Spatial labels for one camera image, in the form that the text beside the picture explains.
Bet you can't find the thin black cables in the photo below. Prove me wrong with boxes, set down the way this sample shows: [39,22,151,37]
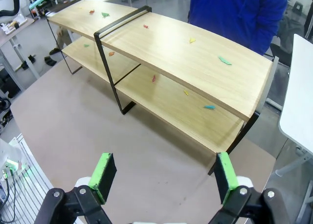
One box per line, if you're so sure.
[0,169,18,224]

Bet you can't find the black box under desk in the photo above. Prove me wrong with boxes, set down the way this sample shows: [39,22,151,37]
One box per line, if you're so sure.
[0,71,22,99]

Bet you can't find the black step stool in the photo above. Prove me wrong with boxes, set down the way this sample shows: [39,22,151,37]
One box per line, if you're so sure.
[292,1,305,16]

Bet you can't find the black shoe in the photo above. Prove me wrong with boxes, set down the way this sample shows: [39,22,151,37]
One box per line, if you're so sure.
[44,56,57,67]

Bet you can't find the grey desk with metal legs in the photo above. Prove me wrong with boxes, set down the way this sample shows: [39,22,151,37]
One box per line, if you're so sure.
[0,17,41,92]

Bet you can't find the white tray with tools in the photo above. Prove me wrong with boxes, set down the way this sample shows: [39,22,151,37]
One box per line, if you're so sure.
[0,15,27,35]

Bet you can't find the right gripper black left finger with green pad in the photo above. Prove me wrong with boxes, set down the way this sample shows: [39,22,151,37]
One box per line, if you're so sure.
[34,152,117,224]

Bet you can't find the wide wooden shelf black frame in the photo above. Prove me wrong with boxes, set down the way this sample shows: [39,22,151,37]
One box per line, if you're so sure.
[93,5,280,176]

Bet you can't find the white robot base unit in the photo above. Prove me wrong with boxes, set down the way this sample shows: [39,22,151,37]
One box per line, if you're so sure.
[0,138,28,179]

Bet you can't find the background person khaki leg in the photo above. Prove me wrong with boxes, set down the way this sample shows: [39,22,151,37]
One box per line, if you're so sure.
[48,27,72,56]

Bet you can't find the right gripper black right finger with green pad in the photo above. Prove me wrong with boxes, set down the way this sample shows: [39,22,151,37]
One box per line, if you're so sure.
[207,152,291,224]

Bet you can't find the person in blue jacket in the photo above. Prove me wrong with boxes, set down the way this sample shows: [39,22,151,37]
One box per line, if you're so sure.
[187,0,289,56]

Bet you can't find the black cable hose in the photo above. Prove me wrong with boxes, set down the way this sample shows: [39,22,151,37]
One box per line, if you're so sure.
[0,0,20,17]

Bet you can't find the teal fluffy duster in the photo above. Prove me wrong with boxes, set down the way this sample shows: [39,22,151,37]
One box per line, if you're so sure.
[28,0,61,10]

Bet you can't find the white slotted base plate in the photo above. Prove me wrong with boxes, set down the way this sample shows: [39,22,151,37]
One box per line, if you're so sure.
[8,133,79,224]

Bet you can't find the narrow wooden shelf thin frame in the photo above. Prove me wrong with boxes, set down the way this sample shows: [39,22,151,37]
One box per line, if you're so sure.
[45,0,145,84]

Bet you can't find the white side table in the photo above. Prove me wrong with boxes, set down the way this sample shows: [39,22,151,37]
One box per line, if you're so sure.
[275,33,313,224]

